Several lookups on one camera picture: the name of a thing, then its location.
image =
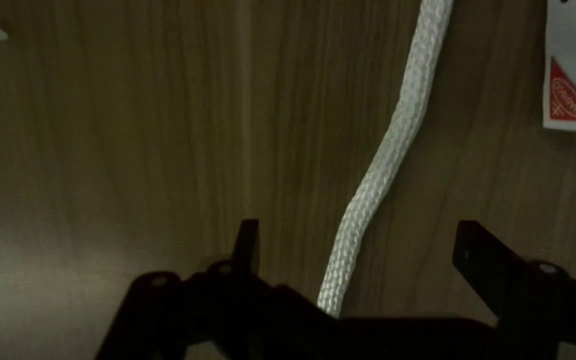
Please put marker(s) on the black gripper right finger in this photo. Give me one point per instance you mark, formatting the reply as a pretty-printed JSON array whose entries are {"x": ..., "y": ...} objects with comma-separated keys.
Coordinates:
[{"x": 488, "y": 263}]

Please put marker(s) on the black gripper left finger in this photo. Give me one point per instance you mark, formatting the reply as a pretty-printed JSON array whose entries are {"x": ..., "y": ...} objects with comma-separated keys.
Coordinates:
[{"x": 248, "y": 249}]

